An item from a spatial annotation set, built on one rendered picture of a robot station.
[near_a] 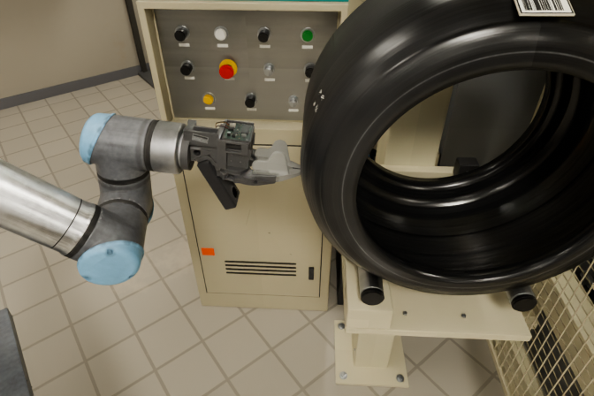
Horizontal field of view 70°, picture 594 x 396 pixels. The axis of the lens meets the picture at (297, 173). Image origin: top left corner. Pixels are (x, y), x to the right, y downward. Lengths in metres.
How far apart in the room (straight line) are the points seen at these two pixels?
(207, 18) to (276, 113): 0.34
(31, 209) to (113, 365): 1.29
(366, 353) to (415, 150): 0.89
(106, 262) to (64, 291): 1.53
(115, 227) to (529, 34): 0.63
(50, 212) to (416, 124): 0.76
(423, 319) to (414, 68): 0.57
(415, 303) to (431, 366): 0.90
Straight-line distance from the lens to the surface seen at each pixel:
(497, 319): 1.01
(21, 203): 0.70
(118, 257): 0.71
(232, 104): 1.34
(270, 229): 1.56
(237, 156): 0.73
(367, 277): 0.85
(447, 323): 0.97
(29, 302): 2.27
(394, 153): 1.07
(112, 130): 0.76
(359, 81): 0.57
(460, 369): 1.89
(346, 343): 1.84
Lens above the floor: 1.56
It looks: 36 degrees down
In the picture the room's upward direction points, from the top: straight up
